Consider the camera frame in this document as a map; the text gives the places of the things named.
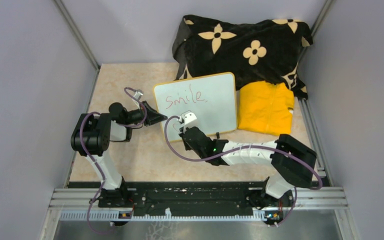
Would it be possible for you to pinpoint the whiteboard with yellow rim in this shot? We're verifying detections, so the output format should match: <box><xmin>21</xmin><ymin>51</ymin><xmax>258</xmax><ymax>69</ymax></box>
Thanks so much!
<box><xmin>153</xmin><ymin>72</ymin><xmax>238</xmax><ymax>135</ymax></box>

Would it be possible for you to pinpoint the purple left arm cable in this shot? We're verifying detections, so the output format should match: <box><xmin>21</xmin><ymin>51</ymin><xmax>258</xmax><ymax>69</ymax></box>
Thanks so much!
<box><xmin>79</xmin><ymin>87</ymin><xmax>148</xmax><ymax>234</ymax></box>

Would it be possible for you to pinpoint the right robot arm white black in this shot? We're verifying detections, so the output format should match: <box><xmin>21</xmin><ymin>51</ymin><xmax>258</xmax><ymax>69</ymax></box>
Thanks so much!
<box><xmin>179</xmin><ymin>127</ymin><xmax>317</xmax><ymax>206</ymax></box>

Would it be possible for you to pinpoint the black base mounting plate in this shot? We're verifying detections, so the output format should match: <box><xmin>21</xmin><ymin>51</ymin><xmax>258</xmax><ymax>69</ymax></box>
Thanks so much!
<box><xmin>89</xmin><ymin>180</ymin><xmax>330</xmax><ymax>218</ymax></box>

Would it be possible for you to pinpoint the aluminium corner post left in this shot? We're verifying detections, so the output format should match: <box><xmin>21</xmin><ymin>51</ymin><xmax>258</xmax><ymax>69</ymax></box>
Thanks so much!
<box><xmin>52</xmin><ymin>0</ymin><xmax>101</xmax><ymax>71</ymax></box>

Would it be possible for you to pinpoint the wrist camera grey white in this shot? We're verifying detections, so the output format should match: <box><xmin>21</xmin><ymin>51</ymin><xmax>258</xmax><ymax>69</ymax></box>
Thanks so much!
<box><xmin>179</xmin><ymin>110</ymin><xmax>198</xmax><ymax>132</ymax></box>
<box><xmin>133</xmin><ymin>89</ymin><xmax>144</xmax><ymax>101</ymax></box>

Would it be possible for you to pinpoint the folded yellow garment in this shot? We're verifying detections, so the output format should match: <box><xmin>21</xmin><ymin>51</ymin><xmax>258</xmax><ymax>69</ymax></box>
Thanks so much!
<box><xmin>237</xmin><ymin>81</ymin><xmax>295</xmax><ymax>136</ymax></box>

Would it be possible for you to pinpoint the black blanket with beige flowers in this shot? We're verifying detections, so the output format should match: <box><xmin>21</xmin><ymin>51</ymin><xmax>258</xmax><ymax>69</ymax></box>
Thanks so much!
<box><xmin>172</xmin><ymin>14</ymin><xmax>313</xmax><ymax>99</ymax></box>

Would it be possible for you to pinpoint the aluminium corner post right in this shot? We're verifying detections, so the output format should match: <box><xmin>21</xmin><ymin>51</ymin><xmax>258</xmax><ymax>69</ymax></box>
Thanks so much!
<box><xmin>299</xmin><ymin>0</ymin><xmax>333</xmax><ymax>61</ymax></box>

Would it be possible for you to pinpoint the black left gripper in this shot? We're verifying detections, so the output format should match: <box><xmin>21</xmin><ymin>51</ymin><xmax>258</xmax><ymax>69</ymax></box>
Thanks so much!
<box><xmin>124</xmin><ymin>100</ymin><xmax>168</xmax><ymax>127</ymax></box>

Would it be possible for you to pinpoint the aluminium frame rail front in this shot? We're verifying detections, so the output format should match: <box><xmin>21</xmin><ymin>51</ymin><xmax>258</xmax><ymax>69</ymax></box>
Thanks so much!
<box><xmin>49</xmin><ymin>187</ymin><xmax>349</xmax><ymax>223</ymax></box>

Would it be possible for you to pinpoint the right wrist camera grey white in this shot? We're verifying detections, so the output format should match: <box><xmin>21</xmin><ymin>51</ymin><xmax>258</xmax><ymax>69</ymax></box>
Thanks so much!
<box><xmin>179</xmin><ymin>110</ymin><xmax>198</xmax><ymax>132</ymax></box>

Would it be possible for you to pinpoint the aluminium side rail right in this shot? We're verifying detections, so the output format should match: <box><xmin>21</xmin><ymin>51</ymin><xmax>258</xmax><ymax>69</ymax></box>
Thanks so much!
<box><xmin>298</xmin><ymin>99</ymin><xmax>334</xmax><ymax>187</ymax></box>

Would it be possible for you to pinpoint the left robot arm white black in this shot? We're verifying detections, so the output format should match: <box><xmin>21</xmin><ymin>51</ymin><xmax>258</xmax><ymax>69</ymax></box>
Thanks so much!
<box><xmin>70</xmin><ymin>101</ymin><xmax>167</xmax><ymax>208</ymax></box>

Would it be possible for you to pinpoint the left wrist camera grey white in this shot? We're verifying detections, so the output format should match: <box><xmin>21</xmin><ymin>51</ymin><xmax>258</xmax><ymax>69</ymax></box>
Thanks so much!
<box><xmin>133</xmin><ymin>89</ymin><xmax>144</xmax><ymax>101</ymax></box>

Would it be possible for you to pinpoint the aluminium corner post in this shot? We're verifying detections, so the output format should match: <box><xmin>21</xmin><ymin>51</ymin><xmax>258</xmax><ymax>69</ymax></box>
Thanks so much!
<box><xmin>52</xmin><ymin>0</ymin><xmax>101</xmax><ymax>71</ymax></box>
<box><xmin>299</xmin><ymin>0</ymin><xmax>333</xmax><ymax>61</ymax></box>

